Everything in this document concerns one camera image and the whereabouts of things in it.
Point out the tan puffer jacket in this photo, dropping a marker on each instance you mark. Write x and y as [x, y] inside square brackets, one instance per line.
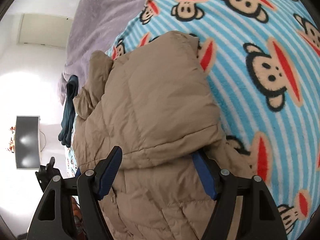
[155, 103]

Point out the monkey print blue blanket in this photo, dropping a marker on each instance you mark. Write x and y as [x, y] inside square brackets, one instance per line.
[265, 78]

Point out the white door with handle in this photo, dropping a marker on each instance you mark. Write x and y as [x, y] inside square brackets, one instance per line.
[45, 30]

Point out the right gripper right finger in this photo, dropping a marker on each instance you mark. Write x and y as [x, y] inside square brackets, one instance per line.
[244, 207]

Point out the red toy figures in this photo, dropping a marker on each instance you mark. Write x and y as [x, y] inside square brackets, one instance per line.
[11, 147]

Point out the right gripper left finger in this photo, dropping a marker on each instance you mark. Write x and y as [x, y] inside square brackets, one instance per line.
[53, 218]

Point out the wall mounted monitor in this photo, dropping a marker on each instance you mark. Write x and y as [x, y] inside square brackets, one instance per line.
[27, 142]

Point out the purple bed cover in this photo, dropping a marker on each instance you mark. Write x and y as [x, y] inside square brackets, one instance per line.
[96, 25]

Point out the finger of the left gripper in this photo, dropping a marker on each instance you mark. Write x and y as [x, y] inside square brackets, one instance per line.
[46, 173]

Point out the folded dark blue jeans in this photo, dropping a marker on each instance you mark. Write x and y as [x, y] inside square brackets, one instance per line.
[72, 88]

